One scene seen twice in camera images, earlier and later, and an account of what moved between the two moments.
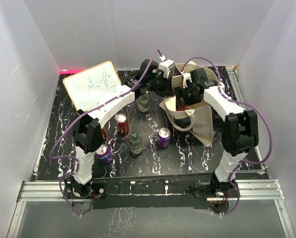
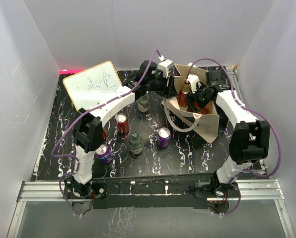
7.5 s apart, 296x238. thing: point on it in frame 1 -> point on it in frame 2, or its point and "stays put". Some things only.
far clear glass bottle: x=143 y=103 stays put
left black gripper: x=167 y=90 stays put
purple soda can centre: x=164 y=136 stays put
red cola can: x=184 y=107 -> x=203 y=110
